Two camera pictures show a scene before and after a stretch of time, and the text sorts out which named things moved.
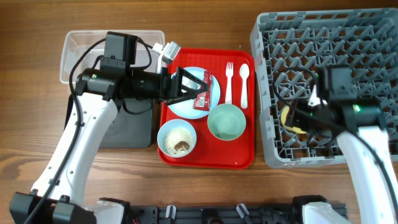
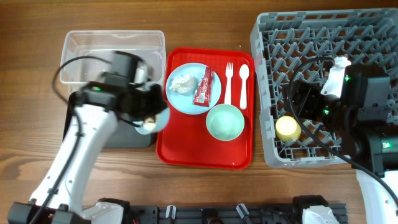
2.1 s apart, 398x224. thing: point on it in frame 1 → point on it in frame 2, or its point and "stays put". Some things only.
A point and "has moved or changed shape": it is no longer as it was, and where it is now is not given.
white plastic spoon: x=244 y=71 stays put
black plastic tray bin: x=125 y=130 stays put
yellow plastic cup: x=283 y=118 has moved or changed shape
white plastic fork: x=229 y=73 stays put
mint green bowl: x=226 y=122 stays put
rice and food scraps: x=178 y=141 → x=149 y=123
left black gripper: x=170 y=86 → x=161 y=106
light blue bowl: x=176 y=138 → x=162 y=121
